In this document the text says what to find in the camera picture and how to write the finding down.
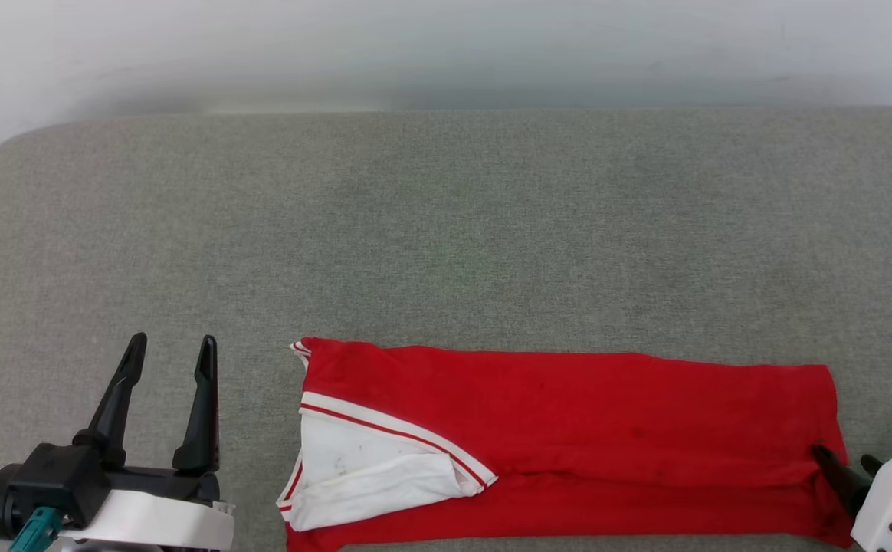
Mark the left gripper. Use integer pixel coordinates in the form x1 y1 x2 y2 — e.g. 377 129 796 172
61 332 236 550

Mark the teal left cable connector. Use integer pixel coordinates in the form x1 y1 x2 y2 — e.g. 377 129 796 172
8 508 62 552

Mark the red and white garment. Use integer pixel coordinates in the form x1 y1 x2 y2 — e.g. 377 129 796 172
276 336 854 552

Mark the grey fabric sofa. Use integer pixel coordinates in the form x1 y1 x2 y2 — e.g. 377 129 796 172
0 106 892 552

